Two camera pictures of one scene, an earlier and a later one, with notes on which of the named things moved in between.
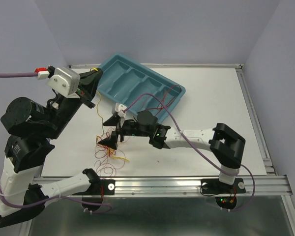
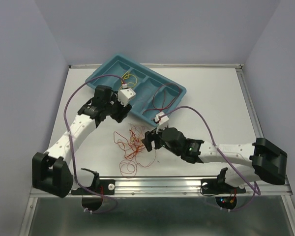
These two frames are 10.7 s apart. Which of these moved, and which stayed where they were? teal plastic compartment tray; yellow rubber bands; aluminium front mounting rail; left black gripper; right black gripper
Moved: right black gripper; yellow rubber bands; left black gripper
Stayed: aluminium front mounting rail; teal plastic compartment tray
